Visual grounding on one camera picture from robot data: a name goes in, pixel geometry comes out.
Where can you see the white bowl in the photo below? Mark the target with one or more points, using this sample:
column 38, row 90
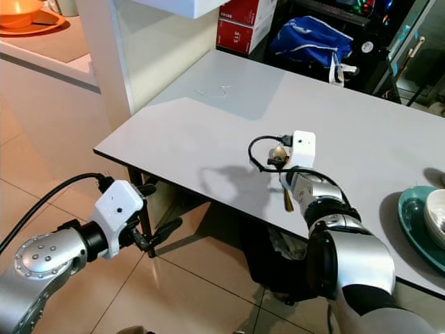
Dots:
column 438, row 219

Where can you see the black bin bag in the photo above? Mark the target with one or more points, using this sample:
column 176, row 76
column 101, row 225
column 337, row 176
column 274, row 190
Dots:
column 271, row 264

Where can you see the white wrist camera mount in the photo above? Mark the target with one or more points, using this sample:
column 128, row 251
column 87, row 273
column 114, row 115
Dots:
column 118, row 212
column 302, row 156

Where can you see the red cardboard box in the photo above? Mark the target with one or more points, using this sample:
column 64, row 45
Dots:
column 243, row 10
column 240, row 36

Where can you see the orange bowl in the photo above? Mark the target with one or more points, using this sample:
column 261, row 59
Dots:
column 17, row 10

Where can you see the orange plate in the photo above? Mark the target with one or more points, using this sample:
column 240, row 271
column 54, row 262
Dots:
column 55, row 28

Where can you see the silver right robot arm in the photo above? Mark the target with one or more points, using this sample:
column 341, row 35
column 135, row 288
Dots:
column 354, row 264

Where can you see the white kitchen counter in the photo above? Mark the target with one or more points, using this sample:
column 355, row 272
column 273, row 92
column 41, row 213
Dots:
column 42, row 90

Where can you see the gold metal spoon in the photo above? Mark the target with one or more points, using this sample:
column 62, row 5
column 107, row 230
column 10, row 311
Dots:
column 286, row 195

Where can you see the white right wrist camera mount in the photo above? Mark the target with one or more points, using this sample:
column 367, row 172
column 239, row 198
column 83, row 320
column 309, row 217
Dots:
column 302, row 156

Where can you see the black computer case with lights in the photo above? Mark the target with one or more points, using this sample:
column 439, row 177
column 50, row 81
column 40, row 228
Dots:
column 341, row 8

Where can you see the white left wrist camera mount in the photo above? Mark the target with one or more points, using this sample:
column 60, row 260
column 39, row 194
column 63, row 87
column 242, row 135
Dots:
column 118, row 212

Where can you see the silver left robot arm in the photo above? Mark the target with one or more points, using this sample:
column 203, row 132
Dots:
column 42, row 261

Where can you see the teal plate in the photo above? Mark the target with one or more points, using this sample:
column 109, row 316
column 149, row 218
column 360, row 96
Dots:
column 414, row 223

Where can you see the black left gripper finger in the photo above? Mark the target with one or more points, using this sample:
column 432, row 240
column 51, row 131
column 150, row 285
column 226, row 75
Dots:
column 150, row 250
column 168, row 229

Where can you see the beige mug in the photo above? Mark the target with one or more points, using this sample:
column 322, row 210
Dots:
column 64, row 7

